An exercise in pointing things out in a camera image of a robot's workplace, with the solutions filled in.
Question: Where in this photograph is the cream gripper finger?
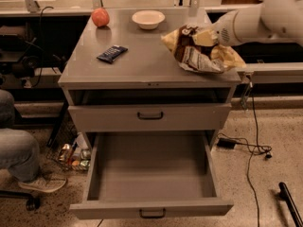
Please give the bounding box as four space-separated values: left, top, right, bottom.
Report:
192 29 218 46
210 45 241 67

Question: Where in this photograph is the brown chip bag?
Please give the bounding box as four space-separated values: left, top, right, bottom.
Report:
161 25 246 74

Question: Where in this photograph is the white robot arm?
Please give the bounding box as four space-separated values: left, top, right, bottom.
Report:
191 0 303 66

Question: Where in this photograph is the grey drawer cabinet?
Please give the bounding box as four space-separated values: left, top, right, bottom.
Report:
59 8 240 146

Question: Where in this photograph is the closed grey upper drawer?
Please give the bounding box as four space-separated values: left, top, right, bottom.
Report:
68 103 231 132

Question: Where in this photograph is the open grey lower drawer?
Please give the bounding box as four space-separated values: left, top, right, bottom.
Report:
70 131 233 219

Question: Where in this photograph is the white bowl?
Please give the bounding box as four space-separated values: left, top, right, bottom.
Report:
132 10 165 30

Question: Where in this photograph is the black power adapter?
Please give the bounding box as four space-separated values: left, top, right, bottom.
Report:
217 138 236 148

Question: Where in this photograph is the blue snack bar wrapper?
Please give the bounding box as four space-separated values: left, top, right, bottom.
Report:
98 45 127 63

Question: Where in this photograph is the red apple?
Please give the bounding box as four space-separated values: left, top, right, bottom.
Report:
91 8 110 27

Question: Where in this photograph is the black bar on floor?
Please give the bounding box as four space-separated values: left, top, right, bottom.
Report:
278 182 303 227

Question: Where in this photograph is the white sneaker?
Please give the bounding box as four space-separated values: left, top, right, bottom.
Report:
18 174 67 193

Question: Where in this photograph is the person leg in jeans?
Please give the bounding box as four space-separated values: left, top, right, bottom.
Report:
0 90 40 183

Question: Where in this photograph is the black office chair base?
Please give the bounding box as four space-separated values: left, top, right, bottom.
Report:
0 190 41 211

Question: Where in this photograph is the wire basket of cans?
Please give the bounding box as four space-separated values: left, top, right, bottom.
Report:
56 133 91 171

